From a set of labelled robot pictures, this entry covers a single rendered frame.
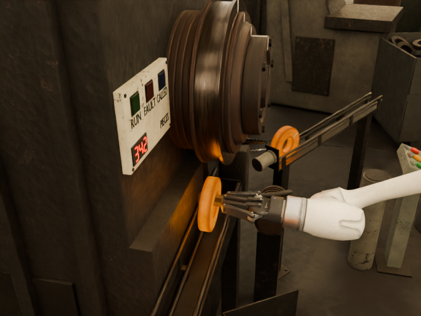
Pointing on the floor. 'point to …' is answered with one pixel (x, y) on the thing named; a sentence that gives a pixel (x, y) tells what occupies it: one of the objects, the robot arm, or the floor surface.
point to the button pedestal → (400, 225)
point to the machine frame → (88, 163)
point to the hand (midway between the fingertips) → (210, 199)
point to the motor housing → (267, 254)
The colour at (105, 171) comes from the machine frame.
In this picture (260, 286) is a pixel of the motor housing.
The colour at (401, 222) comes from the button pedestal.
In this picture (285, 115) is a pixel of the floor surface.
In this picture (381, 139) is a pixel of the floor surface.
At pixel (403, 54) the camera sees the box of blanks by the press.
